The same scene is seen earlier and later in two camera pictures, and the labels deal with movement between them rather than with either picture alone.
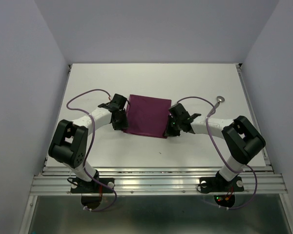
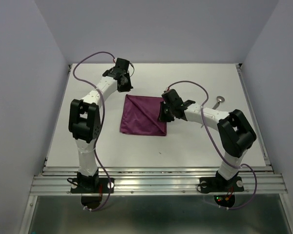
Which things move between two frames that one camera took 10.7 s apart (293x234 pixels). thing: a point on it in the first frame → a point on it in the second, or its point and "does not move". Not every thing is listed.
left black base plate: (96, 185) does not move
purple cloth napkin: (148, 116) does not move
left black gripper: (124, 124) → (129, 87)
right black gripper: (169, 131) → (162, 117)
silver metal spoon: (219, 99) does not move
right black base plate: (219, 184) does not move
